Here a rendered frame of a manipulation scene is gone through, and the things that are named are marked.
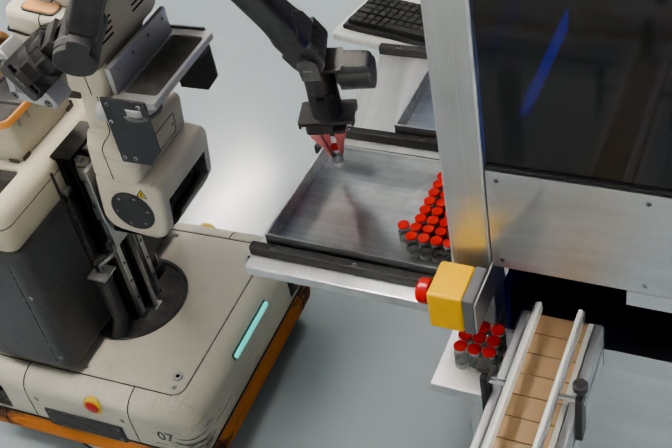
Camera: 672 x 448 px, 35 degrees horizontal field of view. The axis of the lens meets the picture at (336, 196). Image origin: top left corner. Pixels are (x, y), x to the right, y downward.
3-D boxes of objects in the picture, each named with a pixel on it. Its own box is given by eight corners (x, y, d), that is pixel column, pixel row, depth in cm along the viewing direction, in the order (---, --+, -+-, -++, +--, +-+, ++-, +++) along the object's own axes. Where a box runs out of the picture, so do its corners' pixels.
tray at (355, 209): (497, 184, 191) (496, 169, 189) (449, 285, 174) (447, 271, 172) (328, 156, 205) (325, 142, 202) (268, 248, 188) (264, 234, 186)
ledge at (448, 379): (543, 346, 164) (542, 338, 163) (519, 412, 156) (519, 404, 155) (457, 328, 170) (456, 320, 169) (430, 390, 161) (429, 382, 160)
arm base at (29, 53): (35, 30, 193) (-3, 68, 185) (55, 10, 187) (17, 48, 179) (71, 64, 195) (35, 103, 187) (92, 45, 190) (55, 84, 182)
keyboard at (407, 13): (521, 31, 239) (521, 21, 238) (492, 64, 231) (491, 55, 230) (374, -2, 260) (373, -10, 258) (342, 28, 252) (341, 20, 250)
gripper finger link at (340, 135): (352, 164, 194) (343, 124, 187) (314, 166, 195) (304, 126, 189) (356, 140, 198) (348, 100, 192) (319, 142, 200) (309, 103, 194)
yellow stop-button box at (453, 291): (490, 301, 160) (487, 267, 155) (476, 336, 155) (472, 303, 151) (443, 291, 163) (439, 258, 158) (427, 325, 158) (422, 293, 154)
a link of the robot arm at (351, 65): (299, 21, 180) (294, 61, 176) (366, 16, 177) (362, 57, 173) (315, 64, 190) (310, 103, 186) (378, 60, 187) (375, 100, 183)
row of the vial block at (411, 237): (452, 191, 191) (450, 172, 188) (417, 260, 180) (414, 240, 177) (441, 189, 192) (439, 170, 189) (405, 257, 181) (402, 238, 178)
